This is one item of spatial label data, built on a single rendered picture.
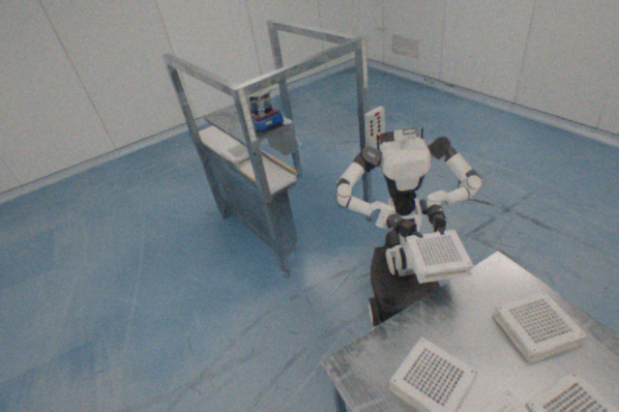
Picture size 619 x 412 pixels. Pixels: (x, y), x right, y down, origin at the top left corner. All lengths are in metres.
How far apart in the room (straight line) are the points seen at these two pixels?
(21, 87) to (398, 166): 4.52
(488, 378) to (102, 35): 5.18
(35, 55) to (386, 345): 4.88
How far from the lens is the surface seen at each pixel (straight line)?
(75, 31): 5.56
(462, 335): 1.92
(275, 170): 3.01
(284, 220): 3.21
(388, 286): 2.92
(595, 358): 2.02
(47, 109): 5.72
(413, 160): 2.27
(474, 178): 2.34
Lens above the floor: 2.45
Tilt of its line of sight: 39 degrees down
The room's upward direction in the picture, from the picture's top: 10 degrees counter-clockwise
